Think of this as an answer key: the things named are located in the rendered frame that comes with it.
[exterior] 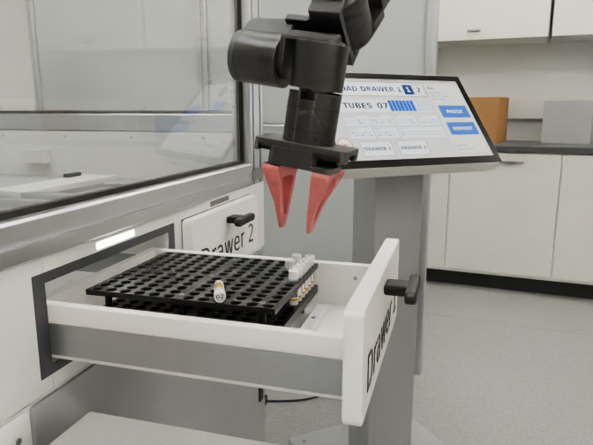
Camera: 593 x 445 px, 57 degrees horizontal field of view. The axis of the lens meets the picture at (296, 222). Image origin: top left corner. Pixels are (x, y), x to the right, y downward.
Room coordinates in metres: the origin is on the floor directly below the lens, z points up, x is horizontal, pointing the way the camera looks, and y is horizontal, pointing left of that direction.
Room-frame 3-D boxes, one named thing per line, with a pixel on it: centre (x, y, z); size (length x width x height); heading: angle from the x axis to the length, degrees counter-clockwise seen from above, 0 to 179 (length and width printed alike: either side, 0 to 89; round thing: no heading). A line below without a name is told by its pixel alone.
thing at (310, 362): (0.64, 0.11, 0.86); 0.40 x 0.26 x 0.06; 74
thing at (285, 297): (0.61, 0.01, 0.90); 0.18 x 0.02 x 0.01; 164
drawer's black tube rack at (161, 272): (0.63, 0.10, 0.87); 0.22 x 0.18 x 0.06; 74
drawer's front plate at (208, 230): (0.97, 0.13, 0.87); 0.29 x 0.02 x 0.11; 164
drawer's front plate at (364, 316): (0.58, -0.09, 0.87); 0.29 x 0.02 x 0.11; 164
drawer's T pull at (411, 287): (0.57, -0.11, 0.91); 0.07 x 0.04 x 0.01; 164
